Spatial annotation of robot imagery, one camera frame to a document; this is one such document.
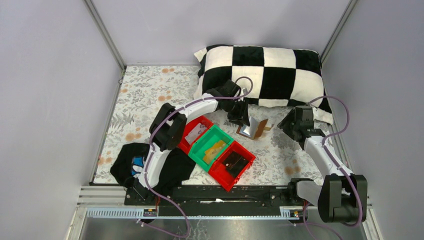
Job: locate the green plastic bin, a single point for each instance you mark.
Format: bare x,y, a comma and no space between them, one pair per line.
205,142

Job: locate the black card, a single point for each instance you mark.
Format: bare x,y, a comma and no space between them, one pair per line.
234,163

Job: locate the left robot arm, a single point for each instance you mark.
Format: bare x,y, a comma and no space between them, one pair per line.
167,129

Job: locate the red bin with white cards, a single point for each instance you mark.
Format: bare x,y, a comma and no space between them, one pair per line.
183,145

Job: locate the white VIP card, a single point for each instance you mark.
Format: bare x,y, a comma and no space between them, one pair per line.
197,131

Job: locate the yellow card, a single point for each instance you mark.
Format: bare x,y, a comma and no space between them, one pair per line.
213,152

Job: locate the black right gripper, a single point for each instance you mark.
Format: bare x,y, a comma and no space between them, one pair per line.
288,123

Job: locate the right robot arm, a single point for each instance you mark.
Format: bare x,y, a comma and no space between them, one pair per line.
342,197

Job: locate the red bin with black cards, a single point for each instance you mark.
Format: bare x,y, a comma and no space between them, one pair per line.
218,172

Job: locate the brown leather card holder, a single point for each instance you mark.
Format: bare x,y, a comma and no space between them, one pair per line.
256,128

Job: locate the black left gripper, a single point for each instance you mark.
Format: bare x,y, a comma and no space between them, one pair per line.
238,116

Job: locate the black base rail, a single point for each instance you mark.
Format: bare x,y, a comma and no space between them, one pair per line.
267,195

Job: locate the black white checkered pillow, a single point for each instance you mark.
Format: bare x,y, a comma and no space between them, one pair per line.
277,77

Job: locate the floral tablecloth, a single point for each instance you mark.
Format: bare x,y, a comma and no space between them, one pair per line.
145,89

